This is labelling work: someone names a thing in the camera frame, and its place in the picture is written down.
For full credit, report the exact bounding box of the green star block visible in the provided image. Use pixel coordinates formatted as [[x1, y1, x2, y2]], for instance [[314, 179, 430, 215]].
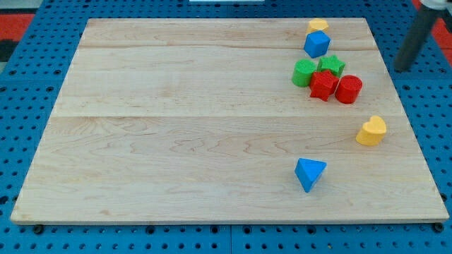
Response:
[[316, 55, 346, 78]]

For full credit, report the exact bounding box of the red cylinder block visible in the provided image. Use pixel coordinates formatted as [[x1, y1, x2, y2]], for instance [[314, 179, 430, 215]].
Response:
[[335, 75, 363, 104]]

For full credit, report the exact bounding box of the yellow heart block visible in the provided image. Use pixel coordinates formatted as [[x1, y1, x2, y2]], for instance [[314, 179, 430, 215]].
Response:
[[355, 116, 387, 146]]

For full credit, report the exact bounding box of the yellow pentagon block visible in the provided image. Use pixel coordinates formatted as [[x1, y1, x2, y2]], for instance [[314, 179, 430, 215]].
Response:
[[306, 18, 329, 35]]

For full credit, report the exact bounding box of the blue triangle block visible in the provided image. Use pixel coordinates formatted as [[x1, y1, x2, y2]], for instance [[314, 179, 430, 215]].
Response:
[[295, 158, 327, 193]]

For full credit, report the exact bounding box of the dark grey robot pusher rod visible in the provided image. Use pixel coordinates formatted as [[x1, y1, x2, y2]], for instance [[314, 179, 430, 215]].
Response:
[[393, 4, 442, 73]]

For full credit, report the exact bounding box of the red star block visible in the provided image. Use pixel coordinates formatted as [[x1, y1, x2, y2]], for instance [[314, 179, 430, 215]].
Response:
[[309, 70, 340, 102]]

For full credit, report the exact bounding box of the wooden board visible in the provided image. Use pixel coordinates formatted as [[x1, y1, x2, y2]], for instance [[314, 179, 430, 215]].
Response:
[[11, 18, 449, 225]]

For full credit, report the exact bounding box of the green cylinder block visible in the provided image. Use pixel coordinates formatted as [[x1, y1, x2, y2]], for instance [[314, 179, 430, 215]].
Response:
[[292, 59, 316, 87]]

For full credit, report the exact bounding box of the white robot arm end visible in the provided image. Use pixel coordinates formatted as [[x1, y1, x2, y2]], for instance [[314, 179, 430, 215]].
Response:
[[420, 0, 451, 11]]

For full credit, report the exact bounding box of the blue cube block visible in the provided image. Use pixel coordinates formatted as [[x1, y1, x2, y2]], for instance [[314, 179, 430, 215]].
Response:
[[304, 31, 331, 58]]

